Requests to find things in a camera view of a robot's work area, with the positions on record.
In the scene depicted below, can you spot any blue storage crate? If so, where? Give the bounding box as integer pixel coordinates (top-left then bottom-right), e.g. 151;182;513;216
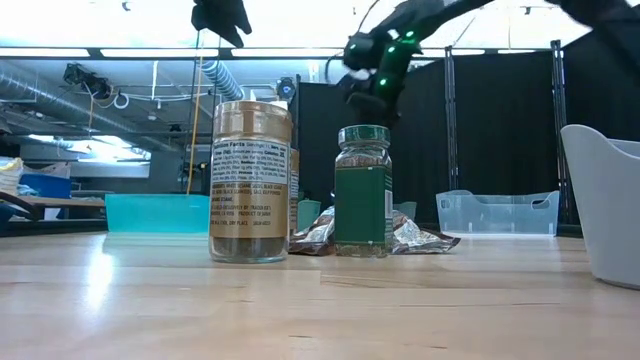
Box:
18;172;73;200

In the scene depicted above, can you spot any grey plastic bin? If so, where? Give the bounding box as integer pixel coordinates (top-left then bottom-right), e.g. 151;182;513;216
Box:
559;123;640;291

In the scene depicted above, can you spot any black ceiling-mounted device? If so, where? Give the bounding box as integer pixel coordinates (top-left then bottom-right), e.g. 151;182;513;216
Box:
61;61;113;101

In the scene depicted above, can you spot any turquoise translucent tray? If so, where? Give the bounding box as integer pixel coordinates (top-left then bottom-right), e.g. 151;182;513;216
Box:
104;193;212;235

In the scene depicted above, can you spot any green-lid spice jar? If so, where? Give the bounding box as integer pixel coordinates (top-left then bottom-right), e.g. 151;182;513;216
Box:
333;124;395;259

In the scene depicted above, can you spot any white yellow bag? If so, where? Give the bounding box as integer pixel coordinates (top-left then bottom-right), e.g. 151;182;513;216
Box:
0;156;26;197

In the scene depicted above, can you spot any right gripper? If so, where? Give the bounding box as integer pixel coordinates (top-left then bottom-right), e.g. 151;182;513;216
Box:
339;29;422;129

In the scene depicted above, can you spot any wooden side table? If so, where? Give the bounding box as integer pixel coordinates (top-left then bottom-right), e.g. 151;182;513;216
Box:
0;191;107;222

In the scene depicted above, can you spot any brown foil spice packet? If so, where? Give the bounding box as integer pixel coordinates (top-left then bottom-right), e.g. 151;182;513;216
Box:
391;209;462;256
288;205;337;258

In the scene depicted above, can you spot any blue flexible duct hose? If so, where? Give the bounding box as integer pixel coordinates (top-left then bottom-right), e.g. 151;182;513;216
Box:
201;58;247;103

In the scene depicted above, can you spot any metal curtain pole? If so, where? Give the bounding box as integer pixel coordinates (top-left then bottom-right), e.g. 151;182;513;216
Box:
443;45;460;192

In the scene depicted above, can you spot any blue plastic bin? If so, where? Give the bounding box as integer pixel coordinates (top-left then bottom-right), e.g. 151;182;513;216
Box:
392;200;418;222

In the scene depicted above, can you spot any small teal plastic bin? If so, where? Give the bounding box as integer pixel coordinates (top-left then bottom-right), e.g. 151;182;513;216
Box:
297;199;323;233

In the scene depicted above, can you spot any black round device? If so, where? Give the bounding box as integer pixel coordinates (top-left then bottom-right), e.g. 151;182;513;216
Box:
275;76;298;102

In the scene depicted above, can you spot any clear plastic bin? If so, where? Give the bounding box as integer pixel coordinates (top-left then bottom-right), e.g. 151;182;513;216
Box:
435;189;561;237

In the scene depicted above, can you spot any yellow hanging cord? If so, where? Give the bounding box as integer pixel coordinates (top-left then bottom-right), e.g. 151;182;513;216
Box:
186;54;205;196

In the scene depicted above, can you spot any black curtain panel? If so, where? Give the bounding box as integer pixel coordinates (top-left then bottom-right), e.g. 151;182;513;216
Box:
452;29;640;227
296;81;374;206
372;49;451;226

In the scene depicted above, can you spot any silver ventilation duct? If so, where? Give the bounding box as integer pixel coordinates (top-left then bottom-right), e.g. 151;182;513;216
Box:
0;67;146;136

